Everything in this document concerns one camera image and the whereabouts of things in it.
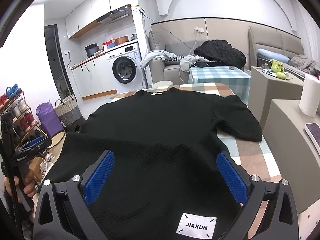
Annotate black knit sweater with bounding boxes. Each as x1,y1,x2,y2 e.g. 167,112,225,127
47,88,262,239

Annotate person's left hand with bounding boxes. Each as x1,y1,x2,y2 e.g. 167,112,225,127
4,168,36,198

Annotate checkered table cloth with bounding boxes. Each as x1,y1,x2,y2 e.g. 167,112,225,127
109,81,283,240

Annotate wooden shoe rack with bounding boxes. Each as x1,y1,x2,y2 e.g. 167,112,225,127
1,84,47,148

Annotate round beige tray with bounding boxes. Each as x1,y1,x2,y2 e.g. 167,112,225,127
47,131,66,150

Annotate purple bag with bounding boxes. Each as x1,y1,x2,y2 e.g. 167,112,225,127
36,101,64,137

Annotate beige cabinet near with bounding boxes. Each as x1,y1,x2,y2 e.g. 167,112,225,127
263,99,319,213

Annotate beige cabinet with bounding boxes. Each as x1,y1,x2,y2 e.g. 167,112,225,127
248,67,304,128
263,99,319,213

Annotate woven laundry basket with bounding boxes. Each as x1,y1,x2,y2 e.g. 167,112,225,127
54,94,85,132

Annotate dark door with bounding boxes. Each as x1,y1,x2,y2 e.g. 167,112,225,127
44,24,73,99

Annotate smartphone purple screen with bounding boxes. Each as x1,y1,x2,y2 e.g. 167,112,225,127
304,122,320,155

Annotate beige cabinet far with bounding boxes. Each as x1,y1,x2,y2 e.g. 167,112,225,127
248,67,304,128

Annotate teal checkered side table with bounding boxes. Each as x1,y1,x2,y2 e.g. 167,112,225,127
188,66,251,104

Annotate white paper towel roll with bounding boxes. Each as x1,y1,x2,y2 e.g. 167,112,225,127
299,74,320,117

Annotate white washing machine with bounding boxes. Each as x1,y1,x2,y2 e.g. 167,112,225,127
106,42,144,93

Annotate yellow-green toy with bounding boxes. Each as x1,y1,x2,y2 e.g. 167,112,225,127
271,59,286,80

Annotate round white stool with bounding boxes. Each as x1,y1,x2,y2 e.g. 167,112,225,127
152,80,173,89

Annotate light blue pillow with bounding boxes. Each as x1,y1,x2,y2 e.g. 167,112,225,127
258,48,290,63

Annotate black puffy jacket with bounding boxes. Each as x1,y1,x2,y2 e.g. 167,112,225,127
194,40,247,69

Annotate black cooking pot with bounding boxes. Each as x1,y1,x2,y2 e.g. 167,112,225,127
85,43,99,58

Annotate grey bedding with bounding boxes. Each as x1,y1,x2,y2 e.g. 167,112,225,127
289,55,320,76

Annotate grey sofa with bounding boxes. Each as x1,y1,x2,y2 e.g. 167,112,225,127
149,31,205,85

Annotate beige bed headboard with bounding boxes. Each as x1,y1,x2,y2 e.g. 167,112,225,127
248,25,304,67

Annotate grey blanket on sofa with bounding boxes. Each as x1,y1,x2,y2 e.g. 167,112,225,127
140,49,177,69

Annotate range hood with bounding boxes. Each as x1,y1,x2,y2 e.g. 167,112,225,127
97,4,132,24

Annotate white upper cabinets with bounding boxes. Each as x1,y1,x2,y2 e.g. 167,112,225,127
65,0,130,39

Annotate wall power socket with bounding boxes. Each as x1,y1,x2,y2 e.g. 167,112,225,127
194,27,204,34

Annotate blue cable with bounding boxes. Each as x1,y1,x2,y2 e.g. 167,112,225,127
117,7,208,51

